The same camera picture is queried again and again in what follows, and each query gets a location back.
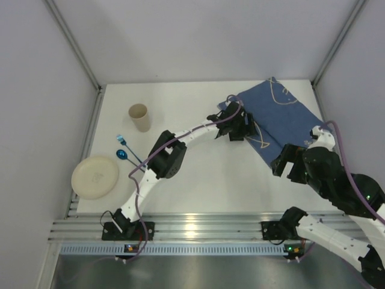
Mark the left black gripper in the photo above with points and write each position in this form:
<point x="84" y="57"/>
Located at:
<point x="245" y="127"/>

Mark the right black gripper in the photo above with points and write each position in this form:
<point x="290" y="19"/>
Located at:
<point x="284" y="161"/>

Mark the blue fish placemat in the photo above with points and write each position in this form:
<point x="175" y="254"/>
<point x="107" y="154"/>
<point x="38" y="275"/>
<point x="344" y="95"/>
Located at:
<point x="280" y="119"/>

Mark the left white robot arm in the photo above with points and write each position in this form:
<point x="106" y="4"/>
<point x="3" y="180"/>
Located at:
<point x="166" y="157"/>

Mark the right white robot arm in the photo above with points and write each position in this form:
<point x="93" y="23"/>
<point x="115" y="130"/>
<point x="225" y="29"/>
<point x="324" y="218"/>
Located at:
<point x="358" y="196"/>

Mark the beige cup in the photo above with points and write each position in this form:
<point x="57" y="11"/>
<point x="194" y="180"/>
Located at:
<point x="140" y="116"/>

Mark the blue metallic spoon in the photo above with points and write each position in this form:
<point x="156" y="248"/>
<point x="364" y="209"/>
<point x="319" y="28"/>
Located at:
<point x="122" y="155"/>

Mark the cream round plate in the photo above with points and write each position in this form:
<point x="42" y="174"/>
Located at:
<point x="94" y="177"/>

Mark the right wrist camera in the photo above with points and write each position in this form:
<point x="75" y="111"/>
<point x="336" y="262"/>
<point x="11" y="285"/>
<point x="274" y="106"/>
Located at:
<point x="322" y="138"/>

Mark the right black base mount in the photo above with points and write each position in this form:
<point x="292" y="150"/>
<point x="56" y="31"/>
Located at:
<point x="272" y="231"/>

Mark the left aluminium corner post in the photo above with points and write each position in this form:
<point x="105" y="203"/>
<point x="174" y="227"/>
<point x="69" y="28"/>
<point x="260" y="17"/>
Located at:
<point x="70" y="39"/>

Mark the aluminium corner post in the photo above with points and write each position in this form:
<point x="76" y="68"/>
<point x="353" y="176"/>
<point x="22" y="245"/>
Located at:
<point x="349" y="22"/>
<point x="70" y="39"/>

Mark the right aluminium corner post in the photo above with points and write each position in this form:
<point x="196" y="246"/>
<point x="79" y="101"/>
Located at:
<point x="349" y="22"/>

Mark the aluminium rail frame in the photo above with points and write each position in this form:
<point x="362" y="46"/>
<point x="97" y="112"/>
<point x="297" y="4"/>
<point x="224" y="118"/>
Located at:
<point x="201" y="217"/>

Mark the slotted grey cable duct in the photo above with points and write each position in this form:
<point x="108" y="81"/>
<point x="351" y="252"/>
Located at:
<point x="181" y="249"/>

